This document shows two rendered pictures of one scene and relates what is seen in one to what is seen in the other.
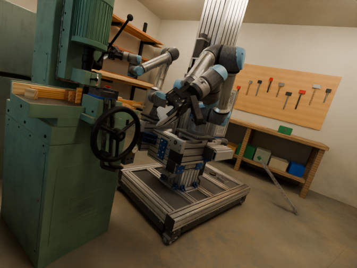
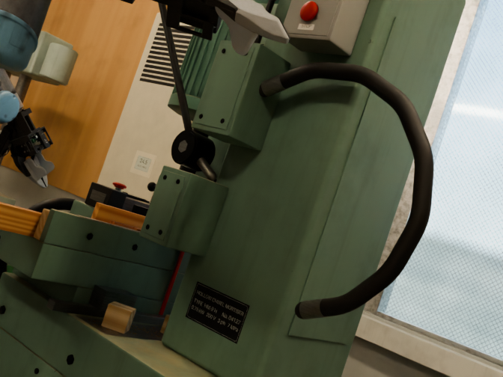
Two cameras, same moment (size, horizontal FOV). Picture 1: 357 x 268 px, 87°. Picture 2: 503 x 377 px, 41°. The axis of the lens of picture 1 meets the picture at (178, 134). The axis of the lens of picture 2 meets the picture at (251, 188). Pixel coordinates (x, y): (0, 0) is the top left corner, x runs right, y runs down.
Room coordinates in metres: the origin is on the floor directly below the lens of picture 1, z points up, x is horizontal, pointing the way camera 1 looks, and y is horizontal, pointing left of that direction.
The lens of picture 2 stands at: (2.33, 0.97, 1.04)
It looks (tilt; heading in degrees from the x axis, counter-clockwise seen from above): 2 degrees up; 192
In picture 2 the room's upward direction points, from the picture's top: 19 degrees clockwise
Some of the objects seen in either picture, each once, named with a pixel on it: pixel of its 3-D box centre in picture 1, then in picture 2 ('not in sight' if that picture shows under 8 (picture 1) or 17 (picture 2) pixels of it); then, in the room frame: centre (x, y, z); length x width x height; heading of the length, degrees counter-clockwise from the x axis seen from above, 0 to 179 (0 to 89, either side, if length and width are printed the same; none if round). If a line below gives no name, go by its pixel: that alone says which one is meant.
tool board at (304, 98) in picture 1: (267, 91); not in sight; (3.74, -1.44, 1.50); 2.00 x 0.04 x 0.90; 62
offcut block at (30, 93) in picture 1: (31, 93); not in sight; (0.81, 0.67, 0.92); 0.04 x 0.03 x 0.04; 102
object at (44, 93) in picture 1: (92, 99); (139, 249); (1.12, 0.55, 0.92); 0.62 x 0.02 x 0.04; 149
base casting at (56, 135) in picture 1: (68, 119); (174, 359); (1.13, 0.69, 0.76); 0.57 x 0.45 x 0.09; 59
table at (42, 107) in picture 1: (91, 110); (126, 264); (1.00, 0.49, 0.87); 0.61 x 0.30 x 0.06; 149
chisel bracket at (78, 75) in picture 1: (83, 78); not in sight; (1.08, 0.60, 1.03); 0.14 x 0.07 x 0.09; 59
